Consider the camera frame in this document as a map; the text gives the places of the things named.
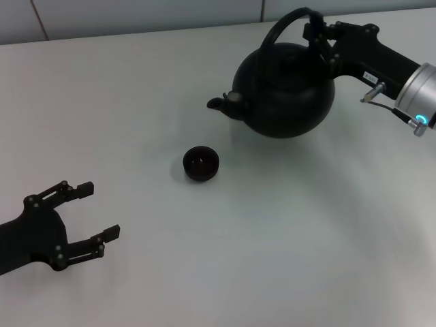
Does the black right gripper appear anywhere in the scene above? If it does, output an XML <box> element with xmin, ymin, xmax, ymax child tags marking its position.
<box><xmin>302</xmin><ymin>20</ymin><xmax>422</xmax><ymax>100</ymax></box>

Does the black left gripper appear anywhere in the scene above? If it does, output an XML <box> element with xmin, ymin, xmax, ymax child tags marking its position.
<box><xmin>0</xmin><ymin>180</ymin><xmax>121</xmax><ymax>276</ymax></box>

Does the black round teapot with handle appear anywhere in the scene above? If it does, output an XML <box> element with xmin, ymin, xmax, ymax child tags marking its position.
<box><xmin>206</xmin><ymin>7</ymin><xmax>337</xmax><ymax>139</ymax></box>

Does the small black teacup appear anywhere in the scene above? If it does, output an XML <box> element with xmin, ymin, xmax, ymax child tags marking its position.
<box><xmin>183</xmin><ymin>145</ymin><xmax>219</xmax><ymax>181</ymax></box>

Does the silver right gripper connector pin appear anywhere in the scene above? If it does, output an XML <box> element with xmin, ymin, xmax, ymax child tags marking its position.
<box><xmin>360</xmin><ymin>81</ymin><xmax>386</xmax><ymax>103</ymax></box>

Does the dark right arm cable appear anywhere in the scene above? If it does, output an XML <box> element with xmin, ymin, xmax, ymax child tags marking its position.
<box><xmin>369</xmin><ymin>100</ymin><xmax>429</xmax><ymax>137</ymax></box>

